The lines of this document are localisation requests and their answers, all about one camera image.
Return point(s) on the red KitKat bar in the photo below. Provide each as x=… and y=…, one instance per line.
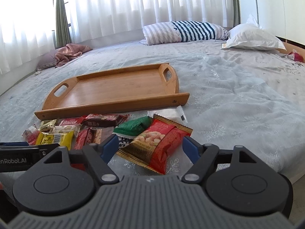
x=85, y=137

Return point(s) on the striped pillow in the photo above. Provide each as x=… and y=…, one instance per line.
x=182, y=31

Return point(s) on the purple pillow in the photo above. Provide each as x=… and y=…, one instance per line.
x=47, y=60

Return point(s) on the white candy packet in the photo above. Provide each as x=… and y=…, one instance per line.
x=175, y=114

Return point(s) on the pink rice cake packet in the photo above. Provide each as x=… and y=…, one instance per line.
x=31, y=134

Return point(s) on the red tissue pack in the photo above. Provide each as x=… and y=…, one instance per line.
x=295, y=56

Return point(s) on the green snack packet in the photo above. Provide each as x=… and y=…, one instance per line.
x=134, y=127

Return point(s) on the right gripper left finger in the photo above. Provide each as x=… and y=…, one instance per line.
x=97, y=157

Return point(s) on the green curtain left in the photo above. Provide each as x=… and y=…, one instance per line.
x=62, y=34

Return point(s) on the white pillow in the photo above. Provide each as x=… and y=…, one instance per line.
x=251, y=36

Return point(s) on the green curtain right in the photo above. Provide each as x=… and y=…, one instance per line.
x=236, y=7

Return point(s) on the pink crumpled cloth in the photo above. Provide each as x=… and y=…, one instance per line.
x=70, y=52

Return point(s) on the brown peanut snack packet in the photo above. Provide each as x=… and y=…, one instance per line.
x=101, y=134

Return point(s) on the clear nougat packet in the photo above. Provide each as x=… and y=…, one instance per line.
x=67, y=129

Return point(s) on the red Biscoff packet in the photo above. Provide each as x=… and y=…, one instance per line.
x=71, y=121

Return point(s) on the gold snack packet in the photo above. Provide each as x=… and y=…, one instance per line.
x=47, y=125

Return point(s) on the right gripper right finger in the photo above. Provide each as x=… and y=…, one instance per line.
x=203, y=158

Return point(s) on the red cashew nut packet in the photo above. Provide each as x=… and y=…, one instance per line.
x=151, y=148

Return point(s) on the green curtain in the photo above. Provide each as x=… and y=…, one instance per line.
x=236, y=7
x=62, y=34

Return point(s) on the wooden serving tray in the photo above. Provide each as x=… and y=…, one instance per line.
x=135, y=88

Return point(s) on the light blue bedspread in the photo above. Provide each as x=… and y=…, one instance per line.
x=252, y=98

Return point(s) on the dark red chocolate bar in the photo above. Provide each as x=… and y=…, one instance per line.
x=104, y=120

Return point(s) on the yellow snack packet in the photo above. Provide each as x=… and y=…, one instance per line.
x=63, y=139

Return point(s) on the white sheer curtain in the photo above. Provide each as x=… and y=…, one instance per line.
x=28, y=26

